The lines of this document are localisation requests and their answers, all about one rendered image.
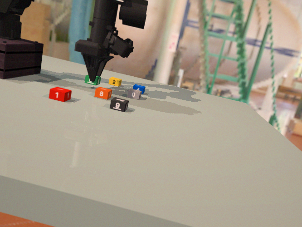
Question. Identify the green block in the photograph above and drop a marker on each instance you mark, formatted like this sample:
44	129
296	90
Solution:
96	82

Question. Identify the blue block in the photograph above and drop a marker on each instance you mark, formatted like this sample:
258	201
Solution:
139	87

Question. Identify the red block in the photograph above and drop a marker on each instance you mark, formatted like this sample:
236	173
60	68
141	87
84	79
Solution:
60	94

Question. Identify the orange block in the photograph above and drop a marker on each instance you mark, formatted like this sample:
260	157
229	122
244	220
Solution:
103	93

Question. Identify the pale pink digit block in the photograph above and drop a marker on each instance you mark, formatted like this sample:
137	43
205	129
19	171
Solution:
134	94

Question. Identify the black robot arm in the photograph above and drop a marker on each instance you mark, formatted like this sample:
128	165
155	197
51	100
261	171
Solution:
132	13

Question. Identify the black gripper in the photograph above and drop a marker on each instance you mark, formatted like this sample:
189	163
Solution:
94	53

